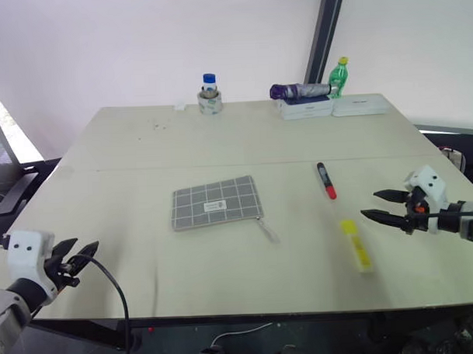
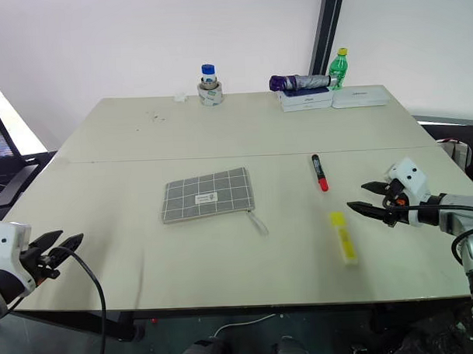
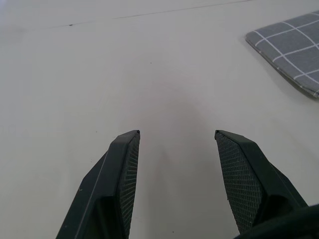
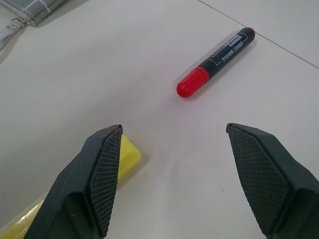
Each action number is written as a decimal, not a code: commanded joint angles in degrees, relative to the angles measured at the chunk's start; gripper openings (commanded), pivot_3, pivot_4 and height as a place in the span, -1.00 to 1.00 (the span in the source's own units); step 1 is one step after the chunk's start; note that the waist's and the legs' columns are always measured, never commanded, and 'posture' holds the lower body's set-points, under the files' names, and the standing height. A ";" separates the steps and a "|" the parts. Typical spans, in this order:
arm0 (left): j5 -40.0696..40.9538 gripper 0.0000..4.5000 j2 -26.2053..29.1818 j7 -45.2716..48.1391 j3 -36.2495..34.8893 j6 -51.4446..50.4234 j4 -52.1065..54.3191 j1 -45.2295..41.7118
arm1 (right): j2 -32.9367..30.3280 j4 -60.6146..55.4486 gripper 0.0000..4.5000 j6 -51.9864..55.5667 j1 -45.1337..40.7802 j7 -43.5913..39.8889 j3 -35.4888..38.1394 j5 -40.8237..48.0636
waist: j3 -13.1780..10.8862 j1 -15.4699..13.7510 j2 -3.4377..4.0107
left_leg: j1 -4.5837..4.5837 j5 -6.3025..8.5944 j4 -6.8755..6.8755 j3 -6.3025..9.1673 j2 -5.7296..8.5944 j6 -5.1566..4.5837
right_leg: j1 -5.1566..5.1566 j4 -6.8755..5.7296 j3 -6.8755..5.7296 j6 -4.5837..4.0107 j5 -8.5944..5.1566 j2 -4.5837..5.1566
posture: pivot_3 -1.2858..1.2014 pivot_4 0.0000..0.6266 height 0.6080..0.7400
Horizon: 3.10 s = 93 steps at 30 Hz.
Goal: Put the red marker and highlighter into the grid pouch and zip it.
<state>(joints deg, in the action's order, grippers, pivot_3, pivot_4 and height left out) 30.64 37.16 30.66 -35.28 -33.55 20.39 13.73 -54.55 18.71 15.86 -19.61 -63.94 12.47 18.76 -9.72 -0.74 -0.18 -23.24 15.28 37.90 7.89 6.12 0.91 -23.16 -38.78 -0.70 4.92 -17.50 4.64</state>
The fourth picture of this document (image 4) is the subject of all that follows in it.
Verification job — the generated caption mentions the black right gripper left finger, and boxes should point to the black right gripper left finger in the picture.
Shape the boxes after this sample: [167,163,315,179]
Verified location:
[22,124,124,239]

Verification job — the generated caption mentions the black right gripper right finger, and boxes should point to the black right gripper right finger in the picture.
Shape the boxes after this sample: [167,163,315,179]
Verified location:
[225,122,319,239]

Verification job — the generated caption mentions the grey checked pencil pouch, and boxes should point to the grey checked pencil pouch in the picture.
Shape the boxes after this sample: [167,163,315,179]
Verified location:
[0,0,66,52]

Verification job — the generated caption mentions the yellow highlighter pen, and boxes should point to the yellow highlighter pen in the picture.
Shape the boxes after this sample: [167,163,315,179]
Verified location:
[0,134,142,239]

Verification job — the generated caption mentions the black marker with red cap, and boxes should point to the black marker with red cap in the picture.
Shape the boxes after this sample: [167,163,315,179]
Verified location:
[176,27,256,99]

